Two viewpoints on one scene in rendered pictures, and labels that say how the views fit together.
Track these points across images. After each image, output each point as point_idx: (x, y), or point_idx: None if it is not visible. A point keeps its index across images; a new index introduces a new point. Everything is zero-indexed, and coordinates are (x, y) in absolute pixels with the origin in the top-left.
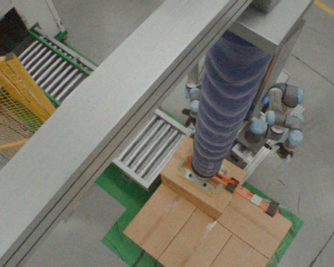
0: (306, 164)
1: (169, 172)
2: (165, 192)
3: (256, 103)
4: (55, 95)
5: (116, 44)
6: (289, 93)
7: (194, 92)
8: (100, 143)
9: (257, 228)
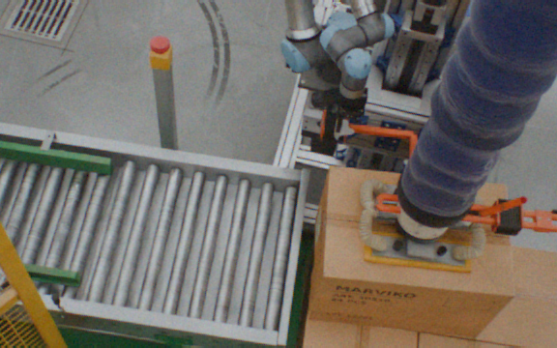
0: (545, 150)
1: (343, 264)
2: (328, 334)
3: (461, 16)
4: None
5: None
6: None
7: (337, 36)
8: None
9: None
